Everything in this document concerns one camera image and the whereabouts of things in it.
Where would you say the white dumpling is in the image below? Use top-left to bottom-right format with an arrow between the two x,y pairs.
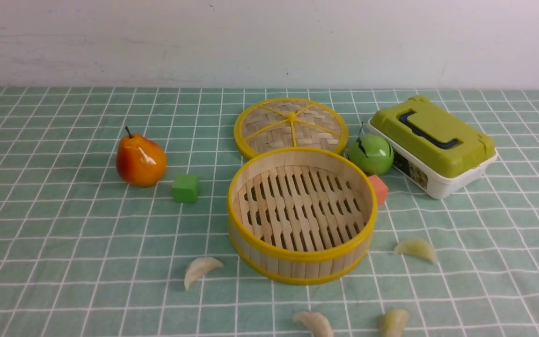
292,311 -> 334,337
183,256 -> 223,290

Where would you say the pale yellow dumpling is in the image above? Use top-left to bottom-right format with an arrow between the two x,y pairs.
393,237 -> 439,264

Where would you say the pale green dumpling bottom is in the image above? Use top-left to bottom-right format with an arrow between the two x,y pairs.
378,308 -> 409,337

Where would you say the woven bamboo steamer lid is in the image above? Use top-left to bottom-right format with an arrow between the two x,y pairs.
233,97 -> 350,159

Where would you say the bamboo steamer tray yellow rim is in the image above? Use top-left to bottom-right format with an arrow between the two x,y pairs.
227,148 -> 378,285

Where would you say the green cube block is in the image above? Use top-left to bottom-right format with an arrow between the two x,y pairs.
172,174 -> 201,204

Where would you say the green apple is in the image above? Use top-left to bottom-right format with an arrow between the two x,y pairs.
346,124 -> 395,176

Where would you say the orange cube block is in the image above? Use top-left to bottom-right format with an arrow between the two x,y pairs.
368,175 -> 389,205

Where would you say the orange red pear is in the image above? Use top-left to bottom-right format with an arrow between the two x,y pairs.
116,126 -> 167,188

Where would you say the green lidded white box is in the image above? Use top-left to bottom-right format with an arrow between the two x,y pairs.
368,95 -> 498,200

